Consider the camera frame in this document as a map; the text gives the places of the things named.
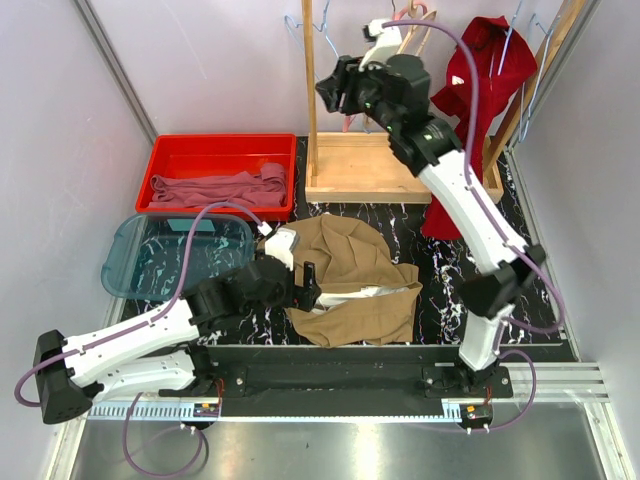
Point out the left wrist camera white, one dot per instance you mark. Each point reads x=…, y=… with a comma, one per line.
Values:
x=280, y=244

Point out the red pleated skirt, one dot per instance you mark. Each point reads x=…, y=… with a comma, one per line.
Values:
x=485, y=37

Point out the wooden rack post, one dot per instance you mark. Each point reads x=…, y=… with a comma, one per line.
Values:
x=552, y=35
x=306, y=7

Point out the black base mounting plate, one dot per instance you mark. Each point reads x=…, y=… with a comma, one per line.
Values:
x=353, y=381

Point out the light blue wire hanger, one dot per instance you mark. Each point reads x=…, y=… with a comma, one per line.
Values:
x=508, y=36

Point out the tan brown garment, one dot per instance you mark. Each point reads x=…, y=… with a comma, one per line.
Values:
x=365, y=297

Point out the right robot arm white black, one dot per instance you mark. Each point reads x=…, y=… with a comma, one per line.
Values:
x=395, y=95

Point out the right wooden rack post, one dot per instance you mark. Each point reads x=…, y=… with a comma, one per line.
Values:
x=552, y=35

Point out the mauve pink garment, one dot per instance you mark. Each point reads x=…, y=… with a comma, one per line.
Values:
x=267, y=188

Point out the aluminium rail frame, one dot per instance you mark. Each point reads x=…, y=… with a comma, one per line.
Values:
x=368, y=420

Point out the black marble pattern mat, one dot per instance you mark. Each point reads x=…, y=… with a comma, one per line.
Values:
x=443, y=265

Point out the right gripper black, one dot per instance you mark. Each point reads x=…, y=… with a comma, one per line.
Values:
x=344, y=78

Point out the wooden rack base tray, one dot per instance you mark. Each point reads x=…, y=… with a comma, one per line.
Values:
x=361, y=168

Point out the beige wooden hanger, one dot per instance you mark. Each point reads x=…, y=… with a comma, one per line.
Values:
x=415, y=35

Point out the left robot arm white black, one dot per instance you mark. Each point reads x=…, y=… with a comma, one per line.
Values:
x=157, y=352

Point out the teal transparent plastic tub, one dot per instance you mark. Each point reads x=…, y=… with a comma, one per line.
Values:
x=146, y=257

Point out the left wooden rack post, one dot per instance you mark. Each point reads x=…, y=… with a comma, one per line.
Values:
x=306, y=7

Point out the red plastic bin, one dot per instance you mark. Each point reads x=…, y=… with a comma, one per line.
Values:
x=199, y=155

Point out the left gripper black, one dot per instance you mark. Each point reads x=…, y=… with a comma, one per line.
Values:
x=301, y=297

